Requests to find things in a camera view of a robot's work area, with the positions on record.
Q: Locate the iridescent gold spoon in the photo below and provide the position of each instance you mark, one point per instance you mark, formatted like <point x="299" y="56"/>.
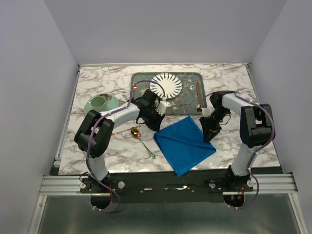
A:
<point x="137" y="135"/>

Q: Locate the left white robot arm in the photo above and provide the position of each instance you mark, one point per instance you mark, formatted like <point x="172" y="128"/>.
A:
<point x="94" y="134"/>

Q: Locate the blue cloth napkin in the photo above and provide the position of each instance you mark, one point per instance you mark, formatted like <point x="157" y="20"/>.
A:
<point x="182" y="145"/>

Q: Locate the green saucer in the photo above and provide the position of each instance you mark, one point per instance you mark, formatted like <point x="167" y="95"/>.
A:
<point x="112" y="103"/>

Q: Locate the silver spoon on tray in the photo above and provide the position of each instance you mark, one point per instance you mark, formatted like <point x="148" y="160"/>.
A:
<point x="191" y="89"/>

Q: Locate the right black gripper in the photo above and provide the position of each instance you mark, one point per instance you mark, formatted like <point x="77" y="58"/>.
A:
<point x="209" y="131"/>

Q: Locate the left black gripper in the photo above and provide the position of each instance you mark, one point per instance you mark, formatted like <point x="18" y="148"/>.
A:
<point x="156" y="125"/>

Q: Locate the copper fork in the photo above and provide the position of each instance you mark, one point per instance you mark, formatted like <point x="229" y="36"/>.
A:
<point x="115" y="133"/>

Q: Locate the green floral serving tray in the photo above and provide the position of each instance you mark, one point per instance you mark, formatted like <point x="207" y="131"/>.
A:
<point x="183" y="104"/>

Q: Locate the white blue striped plate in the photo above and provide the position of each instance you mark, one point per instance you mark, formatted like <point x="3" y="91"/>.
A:
<point x="171" y="84"/>

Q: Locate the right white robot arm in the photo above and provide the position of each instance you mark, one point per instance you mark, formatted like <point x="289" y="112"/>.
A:
<point x="256" y="131"/>

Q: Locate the green cup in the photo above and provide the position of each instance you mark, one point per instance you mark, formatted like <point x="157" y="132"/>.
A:
<point x="98" y="103"/>

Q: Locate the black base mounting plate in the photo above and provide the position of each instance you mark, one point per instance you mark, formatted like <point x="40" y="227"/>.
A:
<point x="166" y="187"/>

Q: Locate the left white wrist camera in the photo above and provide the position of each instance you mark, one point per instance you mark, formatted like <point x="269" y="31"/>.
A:
<point x="163" y="105"/>

